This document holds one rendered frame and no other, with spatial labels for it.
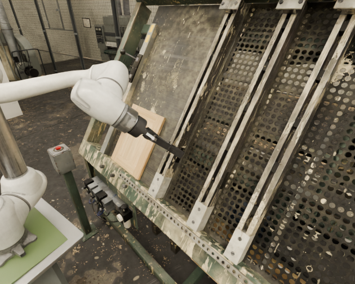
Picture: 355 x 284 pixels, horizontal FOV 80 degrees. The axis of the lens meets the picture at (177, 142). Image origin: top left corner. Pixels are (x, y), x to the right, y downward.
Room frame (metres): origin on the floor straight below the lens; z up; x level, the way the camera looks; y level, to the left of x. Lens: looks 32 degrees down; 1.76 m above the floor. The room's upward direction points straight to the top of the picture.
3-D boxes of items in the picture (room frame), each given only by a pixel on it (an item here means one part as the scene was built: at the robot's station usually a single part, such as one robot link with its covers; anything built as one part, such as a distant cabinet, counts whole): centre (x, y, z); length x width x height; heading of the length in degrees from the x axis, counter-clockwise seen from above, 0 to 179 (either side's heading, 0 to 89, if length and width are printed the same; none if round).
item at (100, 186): (0.98, 0.48, 0.69); 0.50 x 0.14 x 0.24; 45
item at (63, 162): (1.24, 0.84, 0.84); 0.12 x 0.12 x 0.18; 45
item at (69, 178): (1.24, 0.84, 0.38); 0.06 x 0.06 x 0.75; 45
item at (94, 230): (1.24, 0.84, 0.01); 0.15 x 0.15 x 0.02; 45
